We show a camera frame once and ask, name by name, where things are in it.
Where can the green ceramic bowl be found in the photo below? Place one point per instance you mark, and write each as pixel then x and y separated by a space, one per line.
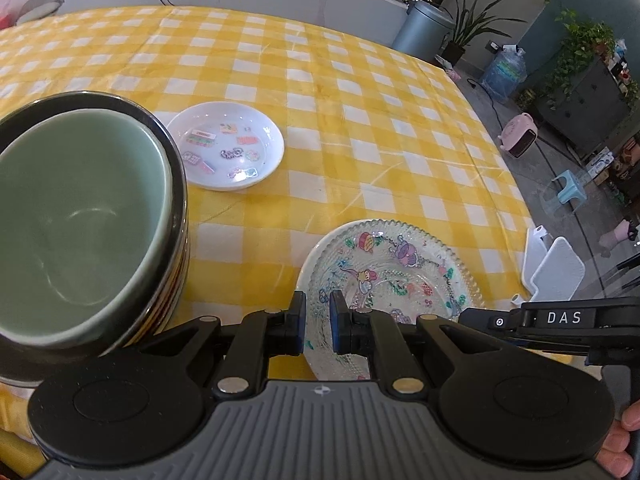
pixel 75 210

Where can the potted long-leaf plant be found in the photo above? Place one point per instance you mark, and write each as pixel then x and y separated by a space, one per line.
pixel 470 25

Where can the pink space heater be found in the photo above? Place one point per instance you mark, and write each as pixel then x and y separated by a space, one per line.
pixel 520 135

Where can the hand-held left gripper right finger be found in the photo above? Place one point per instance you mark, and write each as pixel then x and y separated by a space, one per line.
pixel 334 325

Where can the grey trash can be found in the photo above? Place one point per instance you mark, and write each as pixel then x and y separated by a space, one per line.
pixel 422 32

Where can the large stainless steel bowl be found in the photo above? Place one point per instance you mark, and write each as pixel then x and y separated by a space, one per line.
pixel 150 115

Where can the small blue stool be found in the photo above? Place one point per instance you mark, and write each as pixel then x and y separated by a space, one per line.
pixel 570 185

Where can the person's right hand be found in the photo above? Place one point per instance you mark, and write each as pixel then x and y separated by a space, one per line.
pixel 620 450

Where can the glass plate with cartoon print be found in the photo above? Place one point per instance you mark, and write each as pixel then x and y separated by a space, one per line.
pixel 400 270

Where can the blue water jug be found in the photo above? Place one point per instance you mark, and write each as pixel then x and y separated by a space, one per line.
pixel 506 75

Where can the white plate with stickers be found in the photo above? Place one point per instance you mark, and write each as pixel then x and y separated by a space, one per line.
pixel 225 145

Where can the yellow checked tablecloth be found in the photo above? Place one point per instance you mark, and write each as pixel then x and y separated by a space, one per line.
pixel 350 110

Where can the grey cabinet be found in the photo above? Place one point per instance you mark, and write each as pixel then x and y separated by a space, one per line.
pixel 585 105

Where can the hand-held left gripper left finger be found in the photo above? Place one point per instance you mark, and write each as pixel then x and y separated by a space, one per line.
pixel 301 321

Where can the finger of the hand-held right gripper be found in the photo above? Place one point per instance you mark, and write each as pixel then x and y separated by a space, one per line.
pixel 487 322

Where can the bushy green plant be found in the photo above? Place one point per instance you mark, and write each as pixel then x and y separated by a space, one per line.
pixel 580 50

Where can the white round stool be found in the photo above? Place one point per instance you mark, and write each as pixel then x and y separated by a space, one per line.
pixel 37 7

